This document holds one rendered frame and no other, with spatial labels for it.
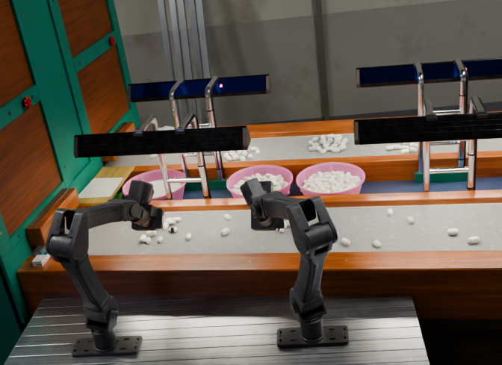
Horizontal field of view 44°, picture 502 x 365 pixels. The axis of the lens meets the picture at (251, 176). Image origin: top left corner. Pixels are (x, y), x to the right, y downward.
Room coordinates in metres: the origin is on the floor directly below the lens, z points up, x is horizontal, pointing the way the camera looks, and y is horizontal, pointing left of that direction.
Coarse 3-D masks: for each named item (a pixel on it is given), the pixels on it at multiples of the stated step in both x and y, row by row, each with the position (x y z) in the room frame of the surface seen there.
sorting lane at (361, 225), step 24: (168, 216) 2.05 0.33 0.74; (192, 216) 2.02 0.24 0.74; (216, 216) 2.00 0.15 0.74; (240, 216) 1.97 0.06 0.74; (336, 216) 1.88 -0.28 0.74; (360, 216) 1.86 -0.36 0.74; (384, 216) 1.84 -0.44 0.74; (408, 216) 1.82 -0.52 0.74; (432, 216) 1.80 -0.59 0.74; (456, 216) 1.77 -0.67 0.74; (480, 216) 1.75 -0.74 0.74; (96, 240) 1.94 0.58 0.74; (120, 240) 1.92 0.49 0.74; (168, 240) 1.88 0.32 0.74; (192, 240) 1.85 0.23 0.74; (216, 240) 1.83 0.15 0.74; (240, 240) 1.81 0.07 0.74; (264, 240) 1.79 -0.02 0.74; (288, 240) 1.77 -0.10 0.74; (360, 240) 1.71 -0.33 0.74; (384, 240) 1.69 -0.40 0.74; (408, 240) 1.67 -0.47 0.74; (432, 240) 1.65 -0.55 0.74; (456, 240) 1.63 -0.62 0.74; (480, 240) 1.62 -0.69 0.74
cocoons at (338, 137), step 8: (328, 136) 2.57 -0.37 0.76; (336, 136) 2.56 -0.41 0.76; (312, 144) 2.52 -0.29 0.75; (328, 144) 2.48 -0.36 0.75; (336, 144) 2.47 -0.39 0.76; (344, 144) 2.47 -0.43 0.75; (408, 144) 2.38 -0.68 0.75; (416, 144) 2.35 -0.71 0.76; (232, 152) 2.52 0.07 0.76; (240, 152) 2.53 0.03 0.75; (256, 152) 2.50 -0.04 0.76; (320, 152) 2.42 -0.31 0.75; (408, 152) 2.31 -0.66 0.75
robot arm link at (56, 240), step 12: (60, 240) 1.39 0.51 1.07; (60, 252) 1.38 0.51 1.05; (72, 264) 1.37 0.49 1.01; (84, 264) 1.40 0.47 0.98; (72, 276) 1.40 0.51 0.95; (84, 276) 1.40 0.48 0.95; (96, 276) 1.43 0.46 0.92; (84, 288) 1.40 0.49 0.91; (96, 288) 1.42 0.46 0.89; (84, 300) 1.42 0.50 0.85; (96, 300) 1.41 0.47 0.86; (108, 300) 1.44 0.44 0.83; (84, 312) 1.44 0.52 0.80; (96, 312) 1.41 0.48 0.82
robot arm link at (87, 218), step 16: (64, 208) 1.47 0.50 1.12; (80, 208) 1.49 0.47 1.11; (96, 208) 1.50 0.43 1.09; (112, 208) 1.55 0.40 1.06; (128, 208) 1.60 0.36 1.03; (64, 224) 1.46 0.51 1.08; (80, 224) 1.40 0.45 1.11; (96, 224) 1.48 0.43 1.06; (48, 240) 1.40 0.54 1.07; (80, 240) 1.39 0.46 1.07; (80, 256) 1.37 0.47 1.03
